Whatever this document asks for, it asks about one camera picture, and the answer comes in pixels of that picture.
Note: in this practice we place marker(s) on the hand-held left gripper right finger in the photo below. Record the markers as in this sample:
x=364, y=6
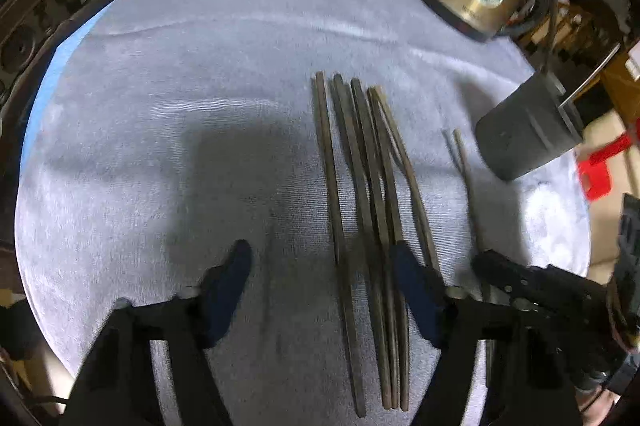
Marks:
x=417, y=296

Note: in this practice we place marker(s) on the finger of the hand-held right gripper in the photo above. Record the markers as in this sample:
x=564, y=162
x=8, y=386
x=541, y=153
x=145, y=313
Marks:
x=500, y=271

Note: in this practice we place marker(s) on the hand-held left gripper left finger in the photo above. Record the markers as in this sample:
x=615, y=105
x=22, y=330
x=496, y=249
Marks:
x=227, y=296

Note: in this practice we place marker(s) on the grey chopstick holder cup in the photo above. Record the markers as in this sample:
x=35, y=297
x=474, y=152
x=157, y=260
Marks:
x=525, y=131

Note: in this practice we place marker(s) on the red plastic stool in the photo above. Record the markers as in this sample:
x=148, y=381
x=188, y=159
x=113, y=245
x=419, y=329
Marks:
x=597, y=171

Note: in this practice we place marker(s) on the beige armchair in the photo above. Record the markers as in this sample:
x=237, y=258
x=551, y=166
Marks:
x=607, y=133

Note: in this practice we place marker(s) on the grey towel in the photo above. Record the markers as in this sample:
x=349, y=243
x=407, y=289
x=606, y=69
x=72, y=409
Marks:
x=200, y=106

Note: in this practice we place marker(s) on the blue cloth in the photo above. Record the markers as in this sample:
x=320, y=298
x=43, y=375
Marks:
x=62, y=56

